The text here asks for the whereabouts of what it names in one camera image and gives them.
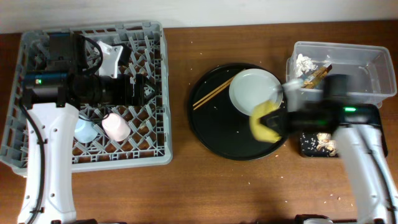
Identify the pink cup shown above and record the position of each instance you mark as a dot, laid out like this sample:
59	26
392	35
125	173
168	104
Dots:
116	127

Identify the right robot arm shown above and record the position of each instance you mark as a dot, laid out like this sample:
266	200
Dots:
357	130

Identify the grey dishwasher rack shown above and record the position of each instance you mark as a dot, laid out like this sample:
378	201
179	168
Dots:
149	143

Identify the black rectangular bin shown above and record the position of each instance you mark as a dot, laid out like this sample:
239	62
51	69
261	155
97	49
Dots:
375	120

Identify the grey round plate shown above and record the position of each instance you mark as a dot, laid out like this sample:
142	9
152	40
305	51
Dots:
252	87

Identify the clear plastic bin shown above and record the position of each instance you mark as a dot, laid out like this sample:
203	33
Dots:
371	70

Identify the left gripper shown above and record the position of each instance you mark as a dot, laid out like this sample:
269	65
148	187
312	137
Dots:
124	98

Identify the yellow bowl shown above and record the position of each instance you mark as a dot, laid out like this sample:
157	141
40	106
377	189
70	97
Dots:
260	131

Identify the gold snack wrapper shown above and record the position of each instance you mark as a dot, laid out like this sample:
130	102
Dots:
315	78

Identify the round black tray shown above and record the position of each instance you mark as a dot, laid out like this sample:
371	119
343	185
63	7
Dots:
225	131

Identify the lower wooden chopstick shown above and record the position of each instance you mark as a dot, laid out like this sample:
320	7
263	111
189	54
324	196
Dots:
211	95

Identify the food scraps pile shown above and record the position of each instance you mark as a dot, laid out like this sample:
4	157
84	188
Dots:
318	145

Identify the blue cup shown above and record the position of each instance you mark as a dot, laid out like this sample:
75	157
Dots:
84	131

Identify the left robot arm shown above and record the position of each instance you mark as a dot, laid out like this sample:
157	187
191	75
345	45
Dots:
78	71

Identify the wooden chopstick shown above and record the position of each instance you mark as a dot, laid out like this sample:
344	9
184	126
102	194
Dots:
211	95
213	83

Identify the white tissue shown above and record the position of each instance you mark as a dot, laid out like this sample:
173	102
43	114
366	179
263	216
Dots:
303	65

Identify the upper wooden chopstick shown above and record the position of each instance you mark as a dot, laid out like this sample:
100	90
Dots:
213	83

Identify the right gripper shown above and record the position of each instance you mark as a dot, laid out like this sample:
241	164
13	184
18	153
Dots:
293	126

